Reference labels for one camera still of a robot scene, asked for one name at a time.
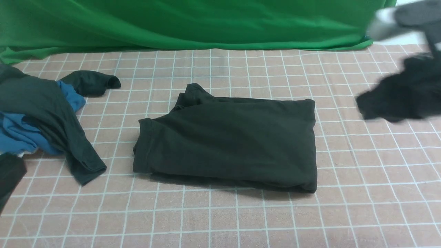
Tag green backdrop cloth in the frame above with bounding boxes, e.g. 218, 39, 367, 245
0, 0, 396, 64

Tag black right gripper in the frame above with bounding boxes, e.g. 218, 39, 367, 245
355, 53, 441, 123

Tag blue shirt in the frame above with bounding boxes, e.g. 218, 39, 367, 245
0, 81, 86, 157

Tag dark gray long-sleeved shirt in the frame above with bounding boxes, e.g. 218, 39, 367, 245
133, 83, 318, 194

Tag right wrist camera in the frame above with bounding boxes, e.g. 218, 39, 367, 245
367, 0, 441, 44

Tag pink checkered tablecloth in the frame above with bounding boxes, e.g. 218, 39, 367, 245
1, 44, 441, 248

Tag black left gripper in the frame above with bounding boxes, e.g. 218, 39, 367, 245
0, 153, 27, 213

